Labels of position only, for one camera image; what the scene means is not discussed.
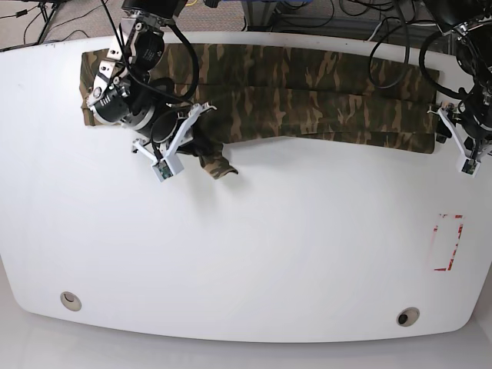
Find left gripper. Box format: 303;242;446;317
427;104;491;161

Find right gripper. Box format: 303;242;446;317
131;103;217;163

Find camouflage t-shirt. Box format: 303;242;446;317
80;44;437;178

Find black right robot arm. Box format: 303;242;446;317
86;1;215;165

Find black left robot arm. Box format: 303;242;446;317
419;1;491;163

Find red tape rectangle marking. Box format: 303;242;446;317
430;214;464;271

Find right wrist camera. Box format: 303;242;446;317
151;155;184;182

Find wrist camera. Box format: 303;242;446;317
151;155;184;182
457;155;481;178

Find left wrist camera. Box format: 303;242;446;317
457;155;481;178

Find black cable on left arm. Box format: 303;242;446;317
368;0;492;101

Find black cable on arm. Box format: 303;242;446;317
368;0;492;101
98;0;201;155

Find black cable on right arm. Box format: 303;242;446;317
98;0;201;155

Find left table cable grommet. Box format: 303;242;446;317
60;291;81;312

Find table cable grommet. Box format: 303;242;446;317
60;291;81;312
396;307;420;327

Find right table cable grommet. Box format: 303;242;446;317
396;307;420;327

